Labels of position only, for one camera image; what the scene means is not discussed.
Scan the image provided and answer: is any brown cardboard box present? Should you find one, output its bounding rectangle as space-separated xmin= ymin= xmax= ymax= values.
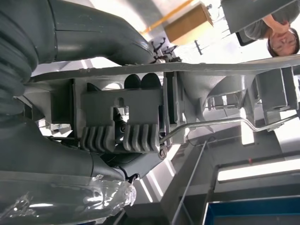
xmin=164 ymin=1 xmax=214 ymax=46

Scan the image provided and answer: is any person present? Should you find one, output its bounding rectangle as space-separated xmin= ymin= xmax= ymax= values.
xmin=235 ymin=0 xmax=300 ymax=59

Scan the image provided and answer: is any grey laptop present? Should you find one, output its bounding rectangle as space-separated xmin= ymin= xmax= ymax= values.
xmin=221 ymin=0 xmax=300 ymax=34

